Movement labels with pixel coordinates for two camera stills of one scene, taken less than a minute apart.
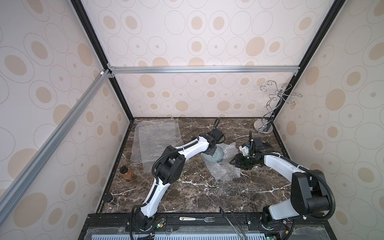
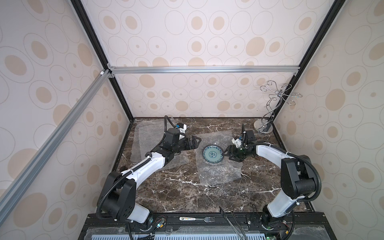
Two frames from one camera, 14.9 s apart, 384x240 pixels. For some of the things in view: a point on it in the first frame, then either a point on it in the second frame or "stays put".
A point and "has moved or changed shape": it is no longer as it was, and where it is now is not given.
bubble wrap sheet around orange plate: [151, 137] stays put
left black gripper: [212, 151] → [194, 144]
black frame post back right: [329, 14] stays put
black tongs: [235, 232] stays put
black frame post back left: [90, 25] stays put
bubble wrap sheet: [151, 137] has moved or changed shape
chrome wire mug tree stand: [265, 125] stays put
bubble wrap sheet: [228, 169] has moved or changed shape
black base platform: [197, 226] stays put
